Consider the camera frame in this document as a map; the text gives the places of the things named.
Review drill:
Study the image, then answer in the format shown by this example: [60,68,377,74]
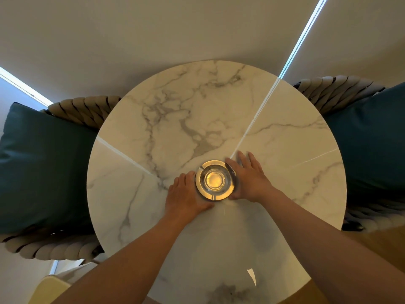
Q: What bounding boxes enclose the person's left hand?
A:
[164,171,216,227]

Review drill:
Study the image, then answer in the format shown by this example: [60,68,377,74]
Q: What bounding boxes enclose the teal cushion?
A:
[0,102,99,235]
[324,82,405,206]

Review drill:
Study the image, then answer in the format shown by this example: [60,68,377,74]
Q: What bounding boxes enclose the person's right forearm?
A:
[258,188,405,304]

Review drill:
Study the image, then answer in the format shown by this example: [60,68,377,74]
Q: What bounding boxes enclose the gray woven rope chair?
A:
[292,75,405,233]
[0,95,122,263]

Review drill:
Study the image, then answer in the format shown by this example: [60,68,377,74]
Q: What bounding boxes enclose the round marble table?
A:
[86,60,348,304]

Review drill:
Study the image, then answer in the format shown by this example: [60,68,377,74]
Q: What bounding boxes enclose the yellow plastic waste bin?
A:
[27,275,72,304]

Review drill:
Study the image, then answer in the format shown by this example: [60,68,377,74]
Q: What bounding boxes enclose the person's right hand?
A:
[225,151,276,203]

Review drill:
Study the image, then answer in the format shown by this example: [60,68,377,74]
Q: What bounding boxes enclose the person's left forearm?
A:
[52,217,190,304]

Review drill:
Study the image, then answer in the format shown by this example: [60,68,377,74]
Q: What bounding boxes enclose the round glass ashtray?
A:
[194,160,236,201]

